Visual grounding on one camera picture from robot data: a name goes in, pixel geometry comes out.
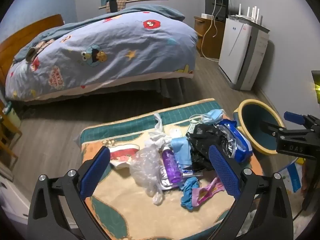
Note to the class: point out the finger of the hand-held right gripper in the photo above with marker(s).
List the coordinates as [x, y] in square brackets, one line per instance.
[292, 117]
[271, 128]

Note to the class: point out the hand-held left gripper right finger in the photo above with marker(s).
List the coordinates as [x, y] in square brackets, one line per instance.
[222, 172]

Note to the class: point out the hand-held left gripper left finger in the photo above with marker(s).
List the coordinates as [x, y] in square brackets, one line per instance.
[95, 172]

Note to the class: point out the yellow rimmed teal bin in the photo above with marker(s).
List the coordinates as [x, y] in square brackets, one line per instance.
[255, 120]

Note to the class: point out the blue foil wrapper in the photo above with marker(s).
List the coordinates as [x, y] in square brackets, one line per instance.
[240, 142]

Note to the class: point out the blue face mask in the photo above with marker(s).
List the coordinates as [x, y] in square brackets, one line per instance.
[180, 152]
[215, 116]

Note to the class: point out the white tissue paper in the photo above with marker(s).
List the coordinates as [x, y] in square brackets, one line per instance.
[156, 137]

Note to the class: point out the pink wrapper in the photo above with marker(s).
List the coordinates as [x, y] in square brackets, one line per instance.
[207, 192]

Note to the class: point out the blue and yellow carton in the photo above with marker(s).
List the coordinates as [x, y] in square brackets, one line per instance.
[295, 177]

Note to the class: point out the red and white wrapper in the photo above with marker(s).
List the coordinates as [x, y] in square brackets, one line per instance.
[122, 155]

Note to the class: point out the green printed mat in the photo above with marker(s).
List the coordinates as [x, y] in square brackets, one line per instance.
[120, 200]

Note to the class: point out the dark framed screen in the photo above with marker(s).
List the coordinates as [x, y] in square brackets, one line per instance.
[316, 87]

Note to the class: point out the crumpled blue glove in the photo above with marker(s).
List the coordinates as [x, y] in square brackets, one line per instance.
[188, 192]

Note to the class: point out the black plastic bag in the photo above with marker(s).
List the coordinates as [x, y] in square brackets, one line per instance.
[200, 140]

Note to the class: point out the folded blue face mask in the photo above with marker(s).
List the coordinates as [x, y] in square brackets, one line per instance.
[180, 152]

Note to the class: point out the clear plastic bag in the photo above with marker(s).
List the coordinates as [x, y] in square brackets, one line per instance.
[145, 170]

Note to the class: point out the purple bottle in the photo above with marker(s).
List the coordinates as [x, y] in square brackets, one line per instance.
[171, 165]

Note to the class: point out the silver blister pack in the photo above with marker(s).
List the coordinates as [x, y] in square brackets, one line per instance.
[165, 181]

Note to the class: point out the white air purifier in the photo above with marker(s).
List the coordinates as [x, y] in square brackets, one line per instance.
[237, 52]

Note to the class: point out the wooden chair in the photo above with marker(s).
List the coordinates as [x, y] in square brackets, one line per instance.
[7, 140]

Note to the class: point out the green lidded cup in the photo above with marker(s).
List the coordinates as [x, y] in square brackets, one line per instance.
[12, 116]

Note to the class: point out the wooden cabinet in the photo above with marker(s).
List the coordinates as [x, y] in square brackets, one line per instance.
[215, 40]

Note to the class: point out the white router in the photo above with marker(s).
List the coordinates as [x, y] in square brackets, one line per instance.
[247, 15]

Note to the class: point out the bed with cartoon duvet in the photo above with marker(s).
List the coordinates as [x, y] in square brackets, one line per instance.
[112, 50]

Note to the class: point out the small white box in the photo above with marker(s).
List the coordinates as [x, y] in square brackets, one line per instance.
[207, 16]

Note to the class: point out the black monitor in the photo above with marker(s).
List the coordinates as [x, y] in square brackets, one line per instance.
[212, 2]

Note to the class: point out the wooden bed headboard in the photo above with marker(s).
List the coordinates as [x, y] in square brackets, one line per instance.
[22, 37]

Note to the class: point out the plaid cloth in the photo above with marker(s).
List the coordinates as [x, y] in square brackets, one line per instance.
[121, 5]

